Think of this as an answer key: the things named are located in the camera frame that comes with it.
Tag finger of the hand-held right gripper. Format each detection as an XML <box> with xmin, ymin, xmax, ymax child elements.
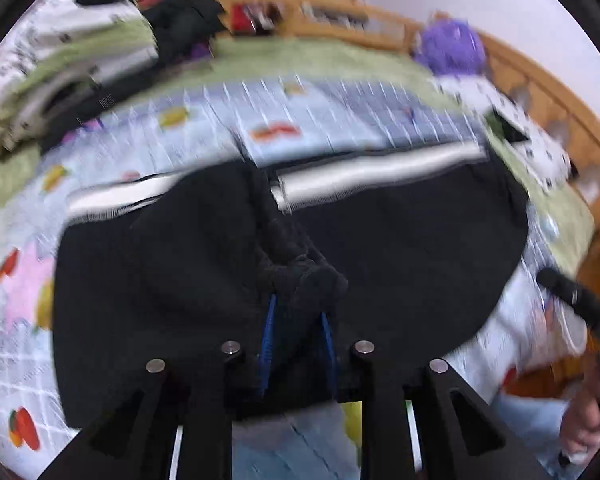
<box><xmin>536</xmin><ymin>266</ymin><xmax>600</xmax><ymax>356</ymax></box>

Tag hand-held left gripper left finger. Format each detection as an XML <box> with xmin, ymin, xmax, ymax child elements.
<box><xmin>37</xmin><ymin>294</ymin><xmax>279</xmax><ymax>480</ymax></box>

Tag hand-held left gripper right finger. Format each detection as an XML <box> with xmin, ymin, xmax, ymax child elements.
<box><xmin>321</xmin><ymin>311</ymin><xmax>556</xmax><ymax>480</ymax></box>

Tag black pants with white waistband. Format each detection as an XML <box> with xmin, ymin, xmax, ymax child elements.
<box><xmin>52</xmin><ymin>142</ymin><xmax>531</xmax><ymax>428</ymax></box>

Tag person's right hand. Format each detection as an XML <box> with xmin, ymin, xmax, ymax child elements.
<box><xmin>560</xmin><ymin>392</ymin><xmax>600</xmax><ymax>467</ymax></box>

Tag person's blue jeans leg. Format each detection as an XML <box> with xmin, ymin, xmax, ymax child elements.
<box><xmin>232</xmin><ymin>395</ymin><xmax>581</xmax><ymax>480</ymax></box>

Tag white dotted cloth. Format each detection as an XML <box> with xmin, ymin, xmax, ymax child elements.
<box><xmin>435</xmin><ymin>72</ymin><xmax>578</xmax><ymax>193</ymax></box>

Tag fruit printed blanket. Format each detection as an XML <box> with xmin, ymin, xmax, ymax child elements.
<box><xmin>0</xmin><ymin>75</ymin><xmax>588</xmax><ymax>480</ymax></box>

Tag purple plush toy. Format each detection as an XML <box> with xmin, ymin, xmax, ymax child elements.
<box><xmin>412</xmin><ymin>17</ymin><xmax>488</xmax><ymax>78</ymax></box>

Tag green bed sheet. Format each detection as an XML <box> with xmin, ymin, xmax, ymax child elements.
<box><xmin>0</xmin><ymin>35</ymin><xmax>597</xmax><ymax>281</ymax></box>

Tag dark folded cloth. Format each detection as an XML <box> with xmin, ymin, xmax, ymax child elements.
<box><xmin>40</xmin><ymin>77</ymin><xmax>146</xmax><ymax>153</ymax></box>

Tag black clothing pile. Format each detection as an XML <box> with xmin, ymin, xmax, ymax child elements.
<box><xmin>140</xmin><ymin>0</ymin><xmax>228</xmax><ymax>68</ymax></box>

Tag folded white green dotted quilt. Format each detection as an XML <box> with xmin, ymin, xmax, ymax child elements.
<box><xmin>0</xmin><ymin>0</ymin><xmax>161</xmax><ymax>156</ymax></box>

